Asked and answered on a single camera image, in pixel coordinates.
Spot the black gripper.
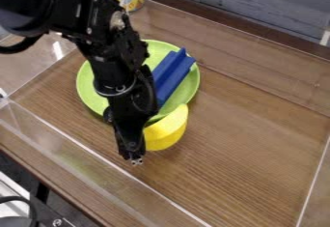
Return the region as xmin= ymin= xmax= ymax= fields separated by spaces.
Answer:
xmin=92 ymin=65 xmax=159 ymax=166

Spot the yellow toy banana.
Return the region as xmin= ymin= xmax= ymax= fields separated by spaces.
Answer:
xmin=144 ymin=104 xmax=189 ymax=152

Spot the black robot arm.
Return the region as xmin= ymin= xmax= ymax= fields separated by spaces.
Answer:
xmin=0 ymin=0 xmax=159 ymax=164

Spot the green round plate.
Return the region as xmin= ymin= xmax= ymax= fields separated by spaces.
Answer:
xmin=76 ymin=40 xmax=200 ymax=122

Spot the blue plastic block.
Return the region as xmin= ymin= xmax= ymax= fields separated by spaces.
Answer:
xmin=152 ymin=48 xmax=196 ymax=106

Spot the clear acrylic enclosure wall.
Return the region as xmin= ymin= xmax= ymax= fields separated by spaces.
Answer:
xmin=0 ymin=0 xmax=211 ymax=227

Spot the black cable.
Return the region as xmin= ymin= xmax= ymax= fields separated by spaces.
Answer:
xmin=0 ymin=195 xmax=44 ymax=227

